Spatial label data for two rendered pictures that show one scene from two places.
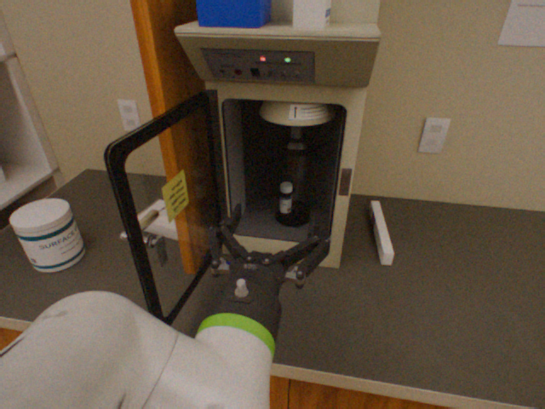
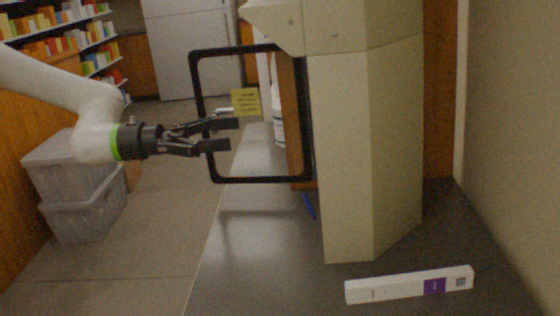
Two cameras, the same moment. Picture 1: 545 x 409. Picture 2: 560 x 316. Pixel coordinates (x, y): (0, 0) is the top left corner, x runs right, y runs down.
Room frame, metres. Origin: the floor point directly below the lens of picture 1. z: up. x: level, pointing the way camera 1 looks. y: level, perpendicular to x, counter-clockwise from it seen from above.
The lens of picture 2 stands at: (0.54, -0.98, 1.57)
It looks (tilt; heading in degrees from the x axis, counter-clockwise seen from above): 23 degrees down; 85
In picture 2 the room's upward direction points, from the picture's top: 7 degrees counter-clockwise
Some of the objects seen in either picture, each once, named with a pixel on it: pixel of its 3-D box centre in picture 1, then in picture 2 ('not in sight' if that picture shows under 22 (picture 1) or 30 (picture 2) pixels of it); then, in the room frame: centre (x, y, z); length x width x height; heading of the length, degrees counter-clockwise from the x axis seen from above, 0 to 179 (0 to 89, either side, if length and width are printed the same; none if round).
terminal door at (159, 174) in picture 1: (182, 212); (251, 117); (0.57, 0.17, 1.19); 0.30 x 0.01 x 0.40; 162
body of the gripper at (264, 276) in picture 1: (255, 278); (165, 138); (0.36, 0.02, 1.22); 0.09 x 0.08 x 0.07; 169
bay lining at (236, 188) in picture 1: (288, 157); not in sight; (0.82, -0.05, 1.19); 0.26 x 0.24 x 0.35; 79
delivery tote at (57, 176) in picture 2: not in sight; (76, 162); (-0.63, 1.91, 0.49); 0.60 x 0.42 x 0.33; 79
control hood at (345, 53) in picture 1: (278, 58); (277, 21); (0.65, -0.01, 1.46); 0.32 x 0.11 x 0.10; 79
